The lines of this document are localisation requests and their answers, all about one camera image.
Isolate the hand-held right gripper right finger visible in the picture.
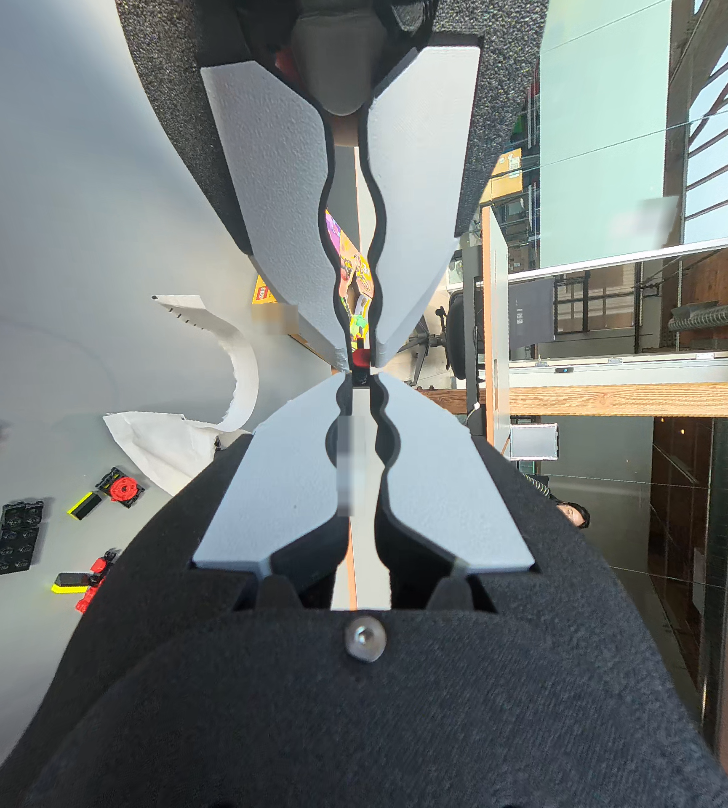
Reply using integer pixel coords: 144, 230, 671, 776
372, 373, 536, 573

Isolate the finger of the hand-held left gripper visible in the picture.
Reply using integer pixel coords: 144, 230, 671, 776
364, 45, 482, 364
200, 58, 355, 369

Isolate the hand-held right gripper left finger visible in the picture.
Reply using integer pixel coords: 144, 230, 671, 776
194, 375, 352, 571

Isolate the torn printed white paper bag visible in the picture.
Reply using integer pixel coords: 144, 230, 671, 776
152, 295, 261, 436

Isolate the black red yellow lego build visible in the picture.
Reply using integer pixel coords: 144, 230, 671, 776
52, 547, 122, 616

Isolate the colourful cardboard lego box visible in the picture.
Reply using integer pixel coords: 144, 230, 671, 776
253, 209, 377, 344

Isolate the black lego plate red wheel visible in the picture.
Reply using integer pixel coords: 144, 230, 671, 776
96, 468, 146, 507

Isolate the black studded lego plate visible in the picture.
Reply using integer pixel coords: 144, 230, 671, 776
0, 498, 46, 578

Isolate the black office chair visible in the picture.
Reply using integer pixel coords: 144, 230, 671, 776
405, 284, 485, 386

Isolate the light wooden beam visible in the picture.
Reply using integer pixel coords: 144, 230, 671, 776
421, 382, 728, 420

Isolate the white framed window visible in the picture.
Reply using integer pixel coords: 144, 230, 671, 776
506, 234, 728, 386

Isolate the glass skylight roof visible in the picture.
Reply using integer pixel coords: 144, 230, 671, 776
667, 0, 728, 247

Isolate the silver metal duct pipe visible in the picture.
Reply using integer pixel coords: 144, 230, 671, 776
667, 301, 728, 334

